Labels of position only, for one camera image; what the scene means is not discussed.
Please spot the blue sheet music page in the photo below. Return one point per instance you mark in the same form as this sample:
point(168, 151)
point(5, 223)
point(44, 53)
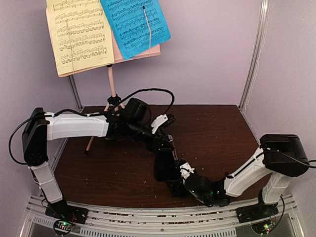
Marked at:
point(138, 25)

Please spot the black metronome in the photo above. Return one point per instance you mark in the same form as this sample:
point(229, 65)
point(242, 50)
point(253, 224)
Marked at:
point(165, 167)

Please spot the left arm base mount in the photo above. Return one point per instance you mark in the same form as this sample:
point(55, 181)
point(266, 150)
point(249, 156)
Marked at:
point(65, 212)

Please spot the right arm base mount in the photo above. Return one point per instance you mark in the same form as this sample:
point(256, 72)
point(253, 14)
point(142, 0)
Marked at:
point(256, 212)

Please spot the yellow sheet music page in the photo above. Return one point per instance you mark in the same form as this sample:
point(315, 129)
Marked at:
point(79, 34)

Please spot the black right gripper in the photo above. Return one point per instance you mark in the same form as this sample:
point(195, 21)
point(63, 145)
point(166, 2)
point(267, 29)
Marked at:
point(173, 175)

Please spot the clear metronome cover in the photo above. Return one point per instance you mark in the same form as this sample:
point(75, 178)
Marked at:
point(174, 152)

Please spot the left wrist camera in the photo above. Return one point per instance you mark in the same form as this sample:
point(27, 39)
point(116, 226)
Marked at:
point(163, 120)

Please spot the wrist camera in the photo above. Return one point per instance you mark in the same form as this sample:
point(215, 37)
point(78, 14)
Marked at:
point(163, 120)
point(185, 169)

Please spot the aluminium front rail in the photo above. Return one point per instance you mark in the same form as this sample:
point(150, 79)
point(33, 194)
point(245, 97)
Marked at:
point(197, 221)

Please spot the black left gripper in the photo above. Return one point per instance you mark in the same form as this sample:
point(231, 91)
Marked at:
point(156, 147)

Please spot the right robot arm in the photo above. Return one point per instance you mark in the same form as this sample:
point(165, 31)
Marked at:
point(280, 155)

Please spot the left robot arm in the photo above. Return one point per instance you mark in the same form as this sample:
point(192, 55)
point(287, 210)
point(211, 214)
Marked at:
point(43, 127)

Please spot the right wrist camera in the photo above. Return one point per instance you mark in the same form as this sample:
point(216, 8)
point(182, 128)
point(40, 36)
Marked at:
point(185, 169)

